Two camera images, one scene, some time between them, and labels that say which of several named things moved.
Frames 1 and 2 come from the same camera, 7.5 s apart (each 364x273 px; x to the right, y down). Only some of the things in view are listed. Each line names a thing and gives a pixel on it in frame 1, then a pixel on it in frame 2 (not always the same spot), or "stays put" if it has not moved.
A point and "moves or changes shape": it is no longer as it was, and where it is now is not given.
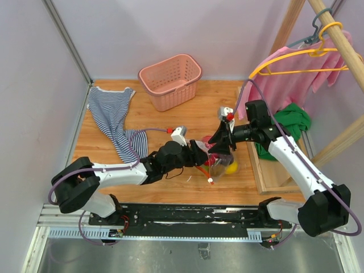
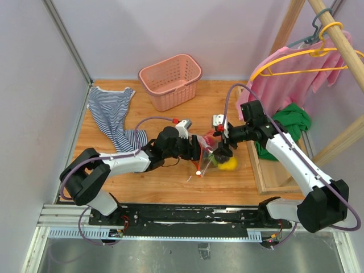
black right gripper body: [238, 133] stays put
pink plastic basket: [172, 82] stays put
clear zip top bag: [217, 166] moves or changes shape
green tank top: [296, 119] stays put
